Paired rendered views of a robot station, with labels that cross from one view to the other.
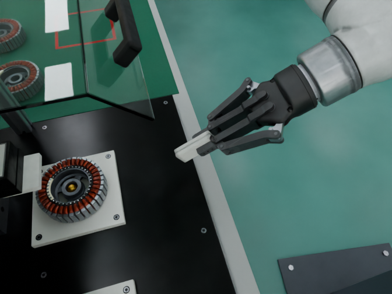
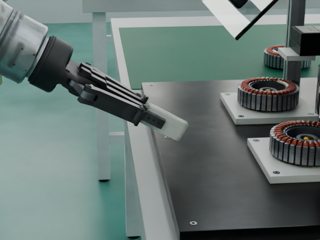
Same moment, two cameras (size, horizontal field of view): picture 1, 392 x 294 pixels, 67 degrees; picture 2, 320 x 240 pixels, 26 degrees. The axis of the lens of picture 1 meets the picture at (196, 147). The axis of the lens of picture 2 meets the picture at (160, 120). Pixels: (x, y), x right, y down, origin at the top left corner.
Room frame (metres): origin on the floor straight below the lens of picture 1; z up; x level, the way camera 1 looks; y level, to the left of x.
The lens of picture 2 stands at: (1.23, 0.16, 1.19)
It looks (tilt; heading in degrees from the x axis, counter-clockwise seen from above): 20 degrees down; 190
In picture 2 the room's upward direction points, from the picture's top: straight up
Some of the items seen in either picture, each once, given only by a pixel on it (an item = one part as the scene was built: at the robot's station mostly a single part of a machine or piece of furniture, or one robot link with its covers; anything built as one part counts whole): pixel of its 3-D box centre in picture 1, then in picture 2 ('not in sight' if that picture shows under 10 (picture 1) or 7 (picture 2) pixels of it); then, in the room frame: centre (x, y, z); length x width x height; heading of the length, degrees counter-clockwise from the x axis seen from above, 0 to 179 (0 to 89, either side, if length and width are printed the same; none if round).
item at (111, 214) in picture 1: (77, 195); (305, 157); (0.22, 0.21, 0.78); 0.15 x 0.15 x 0.01; 16
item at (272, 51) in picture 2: not in sight; (287, 57); (-0.41, 0.18, 0.77); 0.11 x 0.11 x 0.04
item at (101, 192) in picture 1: (73, 188); (306, 142); (0.22, 0.21, 0.80); 0.11 x 0.11 x 0.04
